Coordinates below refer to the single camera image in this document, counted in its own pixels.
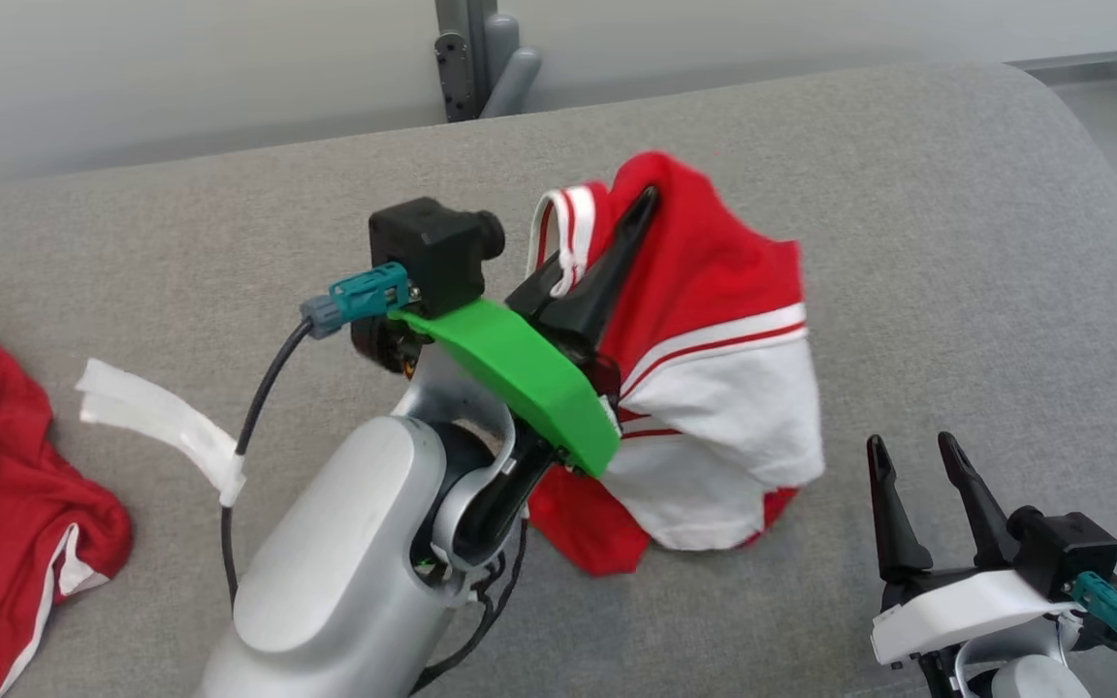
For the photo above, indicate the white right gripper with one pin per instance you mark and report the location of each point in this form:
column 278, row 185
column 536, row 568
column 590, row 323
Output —
column 966, row 611

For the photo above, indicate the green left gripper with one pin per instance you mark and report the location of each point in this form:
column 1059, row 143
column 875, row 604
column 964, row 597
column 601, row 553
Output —
column 520, row 373

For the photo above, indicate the red jersey striped white collar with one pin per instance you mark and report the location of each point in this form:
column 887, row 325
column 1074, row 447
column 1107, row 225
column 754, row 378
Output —
column 714, row 291

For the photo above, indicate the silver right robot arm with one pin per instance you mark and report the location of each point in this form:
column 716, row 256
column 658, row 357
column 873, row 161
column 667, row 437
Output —
column 1034, row 681

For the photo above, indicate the white tape strip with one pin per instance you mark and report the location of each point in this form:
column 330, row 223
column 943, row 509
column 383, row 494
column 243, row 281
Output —
column 161, row 417

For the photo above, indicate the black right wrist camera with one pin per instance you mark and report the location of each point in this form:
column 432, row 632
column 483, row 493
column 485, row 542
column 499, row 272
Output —
column 1068, row 548

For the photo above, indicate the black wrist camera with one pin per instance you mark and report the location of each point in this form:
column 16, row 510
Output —
column 1068, row 548
column 432, row 252

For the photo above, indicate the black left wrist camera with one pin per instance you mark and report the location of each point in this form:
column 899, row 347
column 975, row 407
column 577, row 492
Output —
column 432, row 252

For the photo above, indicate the teal right camera connector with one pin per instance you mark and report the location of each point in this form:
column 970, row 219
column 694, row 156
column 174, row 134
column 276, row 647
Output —
column 1106, row 601

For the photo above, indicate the teal camera connector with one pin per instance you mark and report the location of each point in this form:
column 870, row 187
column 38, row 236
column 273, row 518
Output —
column 1106, row 601
column 365, row 291

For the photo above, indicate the teal left camera connector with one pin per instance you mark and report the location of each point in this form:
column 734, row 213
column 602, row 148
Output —
column 365, row 291

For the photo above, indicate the grey metal upright post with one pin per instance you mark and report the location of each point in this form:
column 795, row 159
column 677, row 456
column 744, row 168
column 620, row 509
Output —
column 471, row 48

